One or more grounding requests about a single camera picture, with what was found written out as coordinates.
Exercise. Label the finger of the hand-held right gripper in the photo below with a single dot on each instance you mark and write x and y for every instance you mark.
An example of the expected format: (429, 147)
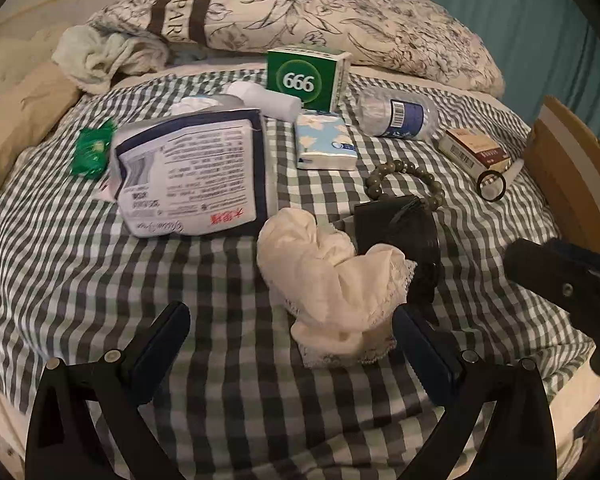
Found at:
(545, 265)

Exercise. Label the grey round tin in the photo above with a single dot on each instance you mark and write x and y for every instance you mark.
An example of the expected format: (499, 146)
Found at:
(205, 104)

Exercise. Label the large white cotton pad packet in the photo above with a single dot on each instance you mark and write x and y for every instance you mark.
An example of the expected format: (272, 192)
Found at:
(195, 170)

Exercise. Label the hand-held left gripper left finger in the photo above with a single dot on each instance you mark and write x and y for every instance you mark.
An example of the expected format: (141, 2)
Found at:
(164, 346)

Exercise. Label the white bandage roll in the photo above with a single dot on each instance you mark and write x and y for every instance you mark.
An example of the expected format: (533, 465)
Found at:
(272, 100)

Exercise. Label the white lace cloth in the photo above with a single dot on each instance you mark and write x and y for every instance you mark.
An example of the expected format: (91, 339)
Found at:
(305, 270)

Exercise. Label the blue floral tissue packet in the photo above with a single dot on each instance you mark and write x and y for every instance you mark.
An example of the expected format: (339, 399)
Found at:
(325, 140)

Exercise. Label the floral print quilt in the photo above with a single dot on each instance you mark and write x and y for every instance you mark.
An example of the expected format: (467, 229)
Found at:
(330, 10)

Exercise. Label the cigarette pack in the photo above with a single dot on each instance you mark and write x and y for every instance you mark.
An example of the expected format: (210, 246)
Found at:
(472, 152)

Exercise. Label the pale green towel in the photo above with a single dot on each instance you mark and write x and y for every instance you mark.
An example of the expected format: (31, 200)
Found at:
(95, 55)

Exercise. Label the small green packet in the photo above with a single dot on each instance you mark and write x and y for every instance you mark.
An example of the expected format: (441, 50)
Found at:
(91, 150)

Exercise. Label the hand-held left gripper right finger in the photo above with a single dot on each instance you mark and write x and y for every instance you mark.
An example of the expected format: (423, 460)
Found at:
(425, 355)

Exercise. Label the green checked blanket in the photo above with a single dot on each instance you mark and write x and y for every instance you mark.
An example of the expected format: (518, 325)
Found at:
(205, 280)

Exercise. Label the beige pillow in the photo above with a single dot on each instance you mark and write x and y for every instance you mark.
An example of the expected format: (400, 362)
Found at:
(25, 115)

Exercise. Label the black pouch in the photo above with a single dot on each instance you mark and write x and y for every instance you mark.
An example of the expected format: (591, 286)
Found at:
(405, 230)

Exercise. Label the green medicine box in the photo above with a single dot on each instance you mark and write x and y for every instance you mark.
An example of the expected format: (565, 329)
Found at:
(300, 80)

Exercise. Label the teal curtain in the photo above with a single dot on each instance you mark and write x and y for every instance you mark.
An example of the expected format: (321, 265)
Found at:
(520, 20)

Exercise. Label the clear plastic bottle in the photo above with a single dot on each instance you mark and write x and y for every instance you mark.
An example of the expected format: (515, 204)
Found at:
(400, 112)

